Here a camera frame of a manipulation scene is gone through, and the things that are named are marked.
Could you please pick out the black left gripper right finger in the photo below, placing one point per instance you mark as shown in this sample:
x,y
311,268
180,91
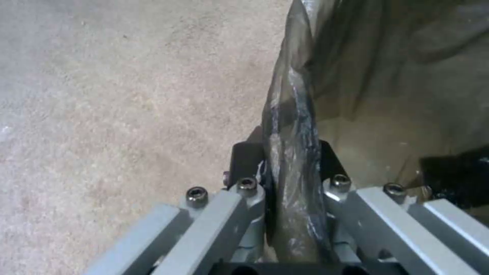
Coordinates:
x,y
386,223

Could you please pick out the trash can with clear liner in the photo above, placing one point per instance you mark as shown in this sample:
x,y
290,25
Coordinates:
x,y
366,94

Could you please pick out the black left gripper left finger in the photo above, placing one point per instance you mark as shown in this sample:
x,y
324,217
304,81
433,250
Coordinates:
x,y
214,217

